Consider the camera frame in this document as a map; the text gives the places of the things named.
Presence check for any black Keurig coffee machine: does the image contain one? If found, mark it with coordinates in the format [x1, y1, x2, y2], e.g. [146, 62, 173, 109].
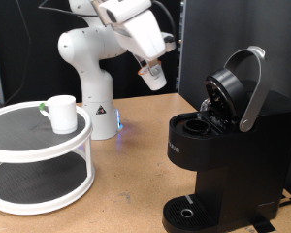
[161, 45, 291, 233]

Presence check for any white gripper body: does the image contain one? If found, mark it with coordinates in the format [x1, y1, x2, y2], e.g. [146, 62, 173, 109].
[113, 9, 168, 63]

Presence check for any clear water tank black lid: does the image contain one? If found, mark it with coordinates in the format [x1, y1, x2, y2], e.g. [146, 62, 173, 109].
[242, 79, 261, 98]

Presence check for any metal rack upright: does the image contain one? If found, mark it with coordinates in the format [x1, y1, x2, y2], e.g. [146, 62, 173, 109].
[176, 0, 186, 93]

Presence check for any white two-tier turntable shelf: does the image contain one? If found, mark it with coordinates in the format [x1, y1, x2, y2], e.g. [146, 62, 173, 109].
[0, 100, 96, 216]

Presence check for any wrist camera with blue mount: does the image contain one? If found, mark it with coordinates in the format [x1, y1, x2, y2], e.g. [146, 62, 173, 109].
[160, 31, 178, 53]

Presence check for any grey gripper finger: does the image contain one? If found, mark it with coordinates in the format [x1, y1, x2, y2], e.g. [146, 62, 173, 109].
[133, 52, 147, 71]
[148, 59, 163, 78]

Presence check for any black power cord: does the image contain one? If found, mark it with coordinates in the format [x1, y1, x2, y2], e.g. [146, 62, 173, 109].
[277, 196, 291, 209]

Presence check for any thin black hanging cable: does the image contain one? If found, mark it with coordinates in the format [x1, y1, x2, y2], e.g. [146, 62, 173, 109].
[3, 0, 33, 105]

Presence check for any black camera cable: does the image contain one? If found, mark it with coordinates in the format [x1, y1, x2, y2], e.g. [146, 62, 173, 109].
[38, 0, 178, 42]

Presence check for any white mug green-marked handle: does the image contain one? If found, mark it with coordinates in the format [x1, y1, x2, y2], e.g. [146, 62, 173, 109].
[38, 94, 79, 135]

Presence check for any black tape strip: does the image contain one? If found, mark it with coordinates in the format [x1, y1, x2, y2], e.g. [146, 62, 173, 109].
[248, 216, 277, 233]

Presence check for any white K-cup coffee pod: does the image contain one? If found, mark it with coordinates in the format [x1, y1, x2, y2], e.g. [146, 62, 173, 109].
[137, 63, 168, 92]

